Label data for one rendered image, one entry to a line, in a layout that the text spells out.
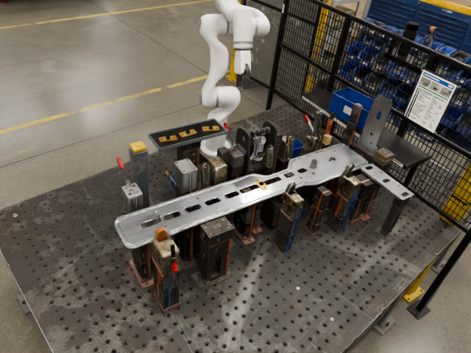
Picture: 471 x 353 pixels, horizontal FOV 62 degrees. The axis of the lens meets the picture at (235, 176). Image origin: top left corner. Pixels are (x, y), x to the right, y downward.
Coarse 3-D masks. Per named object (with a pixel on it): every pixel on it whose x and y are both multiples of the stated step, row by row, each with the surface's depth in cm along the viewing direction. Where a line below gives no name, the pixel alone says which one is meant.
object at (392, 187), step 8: (360, 168) 209; (376, 168) 211; (376, 176) 205; (384, 176) 205; (384, 184) 200; (392, 184) 201; (400, 184) 202; (392, 192) 196; (400, 192) 196; (408, 192) 197
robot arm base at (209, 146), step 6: (216, 138) 234; (222, 138) 236; (204, 144) 246; (210, 144) 238; (216, 144) 237; (222, 144) 240; (228, 144) 248; (204, 150) 241; (210, 150) 241; (216, 150) 240; (216, 156) 239
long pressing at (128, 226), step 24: (336, 144) 225; (288, 168) 202; (312, 168) 205; (336, 168) 207; (216, 192) 183; (240, 192) 185; (264, 192) 186; (120, 216) 164; (144, 216) 166; (192, 216) 169; (216, 216) 171; (144, 240) 156
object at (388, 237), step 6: (396, 198) 198; (408, 198) 196; (396, 204) 198; (402, 204) 196; (390, 210) 203; (396, 210) 200; (390, 216) 204; (396, 216) 203; (384, 222) 209; (390, 222) 205; (378, 228) 217; (384, 228) 210; (390, 228) 210; (378, 234) 213; (384, 234) 211; (390, 234) 213; (390, 240) 211
